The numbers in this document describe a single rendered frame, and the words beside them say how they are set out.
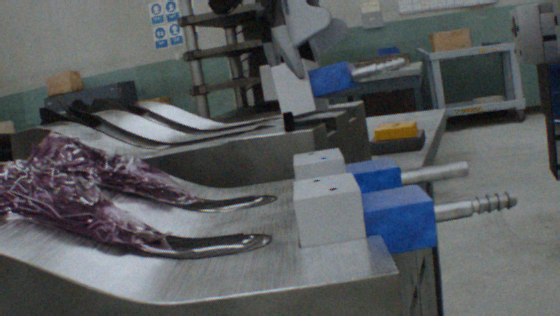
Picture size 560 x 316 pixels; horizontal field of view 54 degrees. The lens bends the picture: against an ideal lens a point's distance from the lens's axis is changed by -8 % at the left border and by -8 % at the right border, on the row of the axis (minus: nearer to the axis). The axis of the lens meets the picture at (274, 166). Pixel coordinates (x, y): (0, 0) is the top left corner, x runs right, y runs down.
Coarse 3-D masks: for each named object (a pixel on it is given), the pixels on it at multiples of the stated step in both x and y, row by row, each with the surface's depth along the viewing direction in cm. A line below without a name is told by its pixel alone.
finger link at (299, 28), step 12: (288, 0) 58; (300, 0) 58; (288, 12) 59; (300, 12) 58; (312, 12) 57; (324, 12) 57; (288, 24) 58; (300, 24) 58; (312, 24) 57; (324, 24) 57; (276, 36) 58; (288, 36) 57; (300, 36) 57; (312, 36) 57; (288, 48) 58; (288, 60) 58; (300, 60) 59; (300, 72) 58
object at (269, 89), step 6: (264, 66) 91; (264, 72) 91; (270, 72) 91; (264, 78) 91; (270, 78) 91; (264, 84) 91; (270, 84) 91; (264, 90) 91; (270, 90) 91; (264, 96) 92; (270, 96) 91; (276, 96) 91
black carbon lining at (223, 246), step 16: (192, 208) 46; (208, 208) 47; (224, 208) 47; (240, 208) 43; (176, 240) 37; (192, 240) 37; (208, 240) 37; (224, 240) 37; (240, 240) 36; (256, 240) 36; (160, 256) 33; (176, 256) 35; (192, 256) 35; (208, 256) 33
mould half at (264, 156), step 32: (32, 128) 66; (64, 128) 66; (128, 128) 73; (160, 128) 77; (320, 128) 58; (352, 128) 71; (160, 160) 61; (192, 160) 60; (224, 160) 59; (256, 160) 58; (288, 160) 57; (352, 160) 69
